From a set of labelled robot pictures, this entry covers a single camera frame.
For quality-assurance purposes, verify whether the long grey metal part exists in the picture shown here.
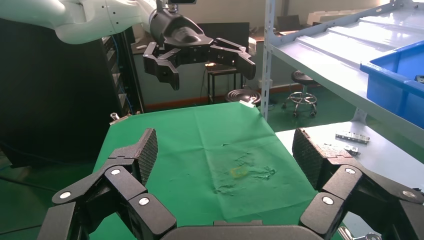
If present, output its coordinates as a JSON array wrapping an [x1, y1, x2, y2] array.
[[335, 130, 371, 145]]

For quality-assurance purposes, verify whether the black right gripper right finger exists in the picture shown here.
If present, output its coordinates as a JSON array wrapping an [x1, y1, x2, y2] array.
[[291, 127, 424, 240]]

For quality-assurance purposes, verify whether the green table cloth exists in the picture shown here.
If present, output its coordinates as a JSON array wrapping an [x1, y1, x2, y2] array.
[[88, 100, 344, 240]]

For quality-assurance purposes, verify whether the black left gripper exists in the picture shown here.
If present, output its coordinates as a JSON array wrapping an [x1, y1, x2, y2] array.
[[143, 9, 257, 91]]

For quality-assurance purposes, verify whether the small grey metal part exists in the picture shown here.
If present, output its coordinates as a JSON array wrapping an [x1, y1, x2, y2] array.
[[343, 145, 361, 157]]

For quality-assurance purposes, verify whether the black equipment cabinet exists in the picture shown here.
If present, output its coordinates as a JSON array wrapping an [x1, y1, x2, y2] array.
[[0, 18, 145, 168]]

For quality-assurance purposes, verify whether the black monitor screen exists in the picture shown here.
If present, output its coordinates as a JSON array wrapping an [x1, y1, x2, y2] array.
[[198, 22, 250, 54]]

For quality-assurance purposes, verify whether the grey metal shelf rack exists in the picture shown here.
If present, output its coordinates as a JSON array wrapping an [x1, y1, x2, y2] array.
[[259, 0, 424, 148]]

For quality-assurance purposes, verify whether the black stool chrome base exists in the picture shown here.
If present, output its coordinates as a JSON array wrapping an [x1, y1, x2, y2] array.
[[281, 70, 318, 119]]

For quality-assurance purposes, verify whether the large blue plastic bin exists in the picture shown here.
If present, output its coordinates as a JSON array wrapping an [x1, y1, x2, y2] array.
[[359, 40, 424, 130]]

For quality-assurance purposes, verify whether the small black side table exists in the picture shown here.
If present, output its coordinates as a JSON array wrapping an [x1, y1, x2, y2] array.
[[205, 63, 244, 104]]

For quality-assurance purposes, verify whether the dark laptop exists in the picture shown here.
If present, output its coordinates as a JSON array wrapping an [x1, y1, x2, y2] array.
[[275, 14, 302, 33]]

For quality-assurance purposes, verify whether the black round stool seat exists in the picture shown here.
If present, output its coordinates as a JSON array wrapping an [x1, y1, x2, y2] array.
[[224, 88, 263, 106]]

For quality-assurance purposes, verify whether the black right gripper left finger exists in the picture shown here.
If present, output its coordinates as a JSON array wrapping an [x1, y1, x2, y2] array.
[[36, 128, 177, 240]]

